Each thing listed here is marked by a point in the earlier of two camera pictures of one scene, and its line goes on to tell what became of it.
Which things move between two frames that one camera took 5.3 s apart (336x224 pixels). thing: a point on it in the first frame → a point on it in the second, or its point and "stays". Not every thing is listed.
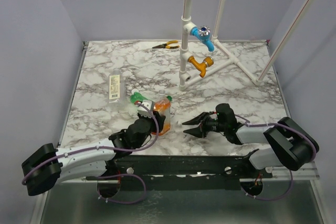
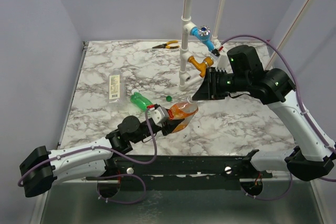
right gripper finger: x=197 y=131 → x=207 y=89
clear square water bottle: x=117 y=87 stays
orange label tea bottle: x=163 y=105 → x=186 y=110
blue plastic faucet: x=202 y=33 stays
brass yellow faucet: x=208 y=61 stays
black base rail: x=184 y=173 stays
